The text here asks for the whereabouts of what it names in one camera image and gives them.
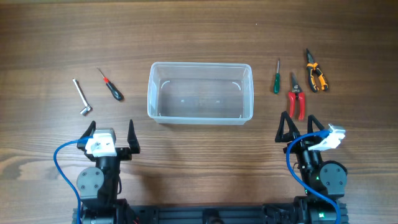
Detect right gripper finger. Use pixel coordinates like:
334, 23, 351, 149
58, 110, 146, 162
274, 111, 301, 144
307, 114, 326, 134

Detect orange black long-nose pliers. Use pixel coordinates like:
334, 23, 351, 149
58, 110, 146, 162
306, 49, 329, 93

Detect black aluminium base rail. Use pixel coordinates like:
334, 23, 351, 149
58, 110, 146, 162
72, 203, 349, 224

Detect silver socket wrench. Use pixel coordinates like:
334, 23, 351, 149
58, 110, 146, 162
73, 78, 92, 116

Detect clear plastic storage container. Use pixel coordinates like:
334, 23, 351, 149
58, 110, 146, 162
147, 62, 254, 125

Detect blue cable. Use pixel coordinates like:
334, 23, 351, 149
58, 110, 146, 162
53, 136, 94, 224
285, 129, 342, 224

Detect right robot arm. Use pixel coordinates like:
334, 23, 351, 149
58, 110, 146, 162
264, 111, 349, 223

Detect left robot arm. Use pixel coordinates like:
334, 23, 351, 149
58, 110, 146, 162
72, 121, 141, 224

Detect green handled screwdriver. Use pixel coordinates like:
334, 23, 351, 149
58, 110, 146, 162
273, 59, 280, 94

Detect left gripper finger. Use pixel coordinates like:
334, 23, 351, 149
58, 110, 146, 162
127, 120, 141, 154
81, 121, 96, 139

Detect right blue cable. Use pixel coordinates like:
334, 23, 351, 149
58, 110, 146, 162
285, 129, 342, 224

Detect black red-collared screwdriver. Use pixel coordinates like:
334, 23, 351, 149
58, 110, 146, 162
97, 68, 124, 101

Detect left blue cable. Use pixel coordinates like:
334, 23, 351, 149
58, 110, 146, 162
53, 136, 94, 224

